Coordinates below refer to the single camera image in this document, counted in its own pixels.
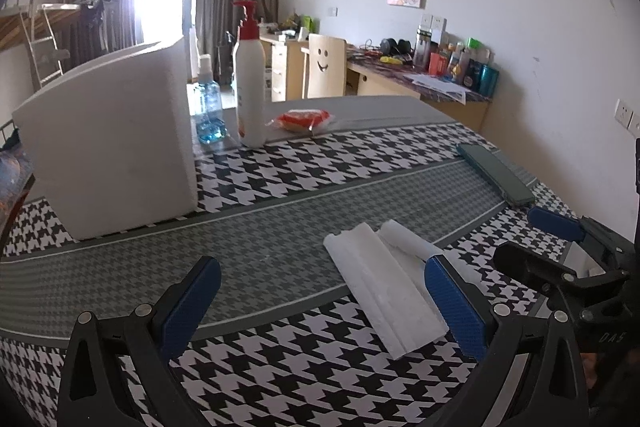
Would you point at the white double wall outlet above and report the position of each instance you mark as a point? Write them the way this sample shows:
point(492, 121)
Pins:
point(432, 23)

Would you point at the teal can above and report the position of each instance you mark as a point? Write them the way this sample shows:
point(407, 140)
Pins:
point(488, 79)

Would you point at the dark hanging clothes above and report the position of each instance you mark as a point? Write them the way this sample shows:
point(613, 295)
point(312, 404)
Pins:
point(95, 13)

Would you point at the wooden desk with patterned cover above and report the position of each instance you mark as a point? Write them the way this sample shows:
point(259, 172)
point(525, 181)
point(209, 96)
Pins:
point(380, 84)

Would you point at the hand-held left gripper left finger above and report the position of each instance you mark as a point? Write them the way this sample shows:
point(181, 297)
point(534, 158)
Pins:
point(187, 309)

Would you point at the blue liquid bottle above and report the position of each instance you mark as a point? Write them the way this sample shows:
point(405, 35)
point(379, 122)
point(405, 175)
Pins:
point(210, 107)

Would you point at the wooden desk with drawers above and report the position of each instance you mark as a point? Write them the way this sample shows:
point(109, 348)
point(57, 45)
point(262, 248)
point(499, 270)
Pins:
point(280, 67)

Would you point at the dark water bottle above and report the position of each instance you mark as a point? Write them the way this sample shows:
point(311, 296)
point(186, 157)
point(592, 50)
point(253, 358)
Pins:
point(423, 49)

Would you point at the red snack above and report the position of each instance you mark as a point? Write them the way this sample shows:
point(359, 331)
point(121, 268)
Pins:
point(300, 119)

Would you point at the grey-green case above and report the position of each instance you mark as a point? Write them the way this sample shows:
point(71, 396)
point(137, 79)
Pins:
point(495, 172)

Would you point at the green-capped bottle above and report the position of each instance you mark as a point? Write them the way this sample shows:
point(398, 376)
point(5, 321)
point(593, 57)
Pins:
point(477, 49)

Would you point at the large metal bunk bed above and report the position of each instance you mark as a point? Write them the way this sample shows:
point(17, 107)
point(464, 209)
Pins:
point(15, 22)

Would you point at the white foam box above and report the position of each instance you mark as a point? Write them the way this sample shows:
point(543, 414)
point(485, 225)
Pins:
point(110, 142)

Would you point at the white tissue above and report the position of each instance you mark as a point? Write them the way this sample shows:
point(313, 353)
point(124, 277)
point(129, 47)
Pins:
point(382, 279)

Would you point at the metal bed ladder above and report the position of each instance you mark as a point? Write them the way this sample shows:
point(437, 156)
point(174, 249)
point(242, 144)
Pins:
point(45, 52)

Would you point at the wooden chair with smiley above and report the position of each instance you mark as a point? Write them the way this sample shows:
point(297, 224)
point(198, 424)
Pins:
point(327, 67)

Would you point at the houndstooth tablecloth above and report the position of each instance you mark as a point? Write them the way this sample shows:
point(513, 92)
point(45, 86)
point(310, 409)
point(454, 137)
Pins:
point(280, 207)

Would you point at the printed papers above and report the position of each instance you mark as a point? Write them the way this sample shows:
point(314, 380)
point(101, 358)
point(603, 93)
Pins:
point(435, 86)

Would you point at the white bottle with red pump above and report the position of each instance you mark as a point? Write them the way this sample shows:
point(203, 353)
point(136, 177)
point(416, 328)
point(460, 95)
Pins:
point(250, 92)

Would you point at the black headphones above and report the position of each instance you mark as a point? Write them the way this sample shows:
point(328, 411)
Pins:
point(395, 47)

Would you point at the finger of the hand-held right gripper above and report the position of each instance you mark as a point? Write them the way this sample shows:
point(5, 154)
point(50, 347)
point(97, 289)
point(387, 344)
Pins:
point(555, 224)
point(530, 264)

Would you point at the dark can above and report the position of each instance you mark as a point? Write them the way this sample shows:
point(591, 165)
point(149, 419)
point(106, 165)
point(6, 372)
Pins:
point(471, 76)

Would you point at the white single wall outlet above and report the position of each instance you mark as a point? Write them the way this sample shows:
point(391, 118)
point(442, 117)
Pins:
point(627, 114)

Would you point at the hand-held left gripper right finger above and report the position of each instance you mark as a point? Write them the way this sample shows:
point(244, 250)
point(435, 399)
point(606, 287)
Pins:
point(457, 309)

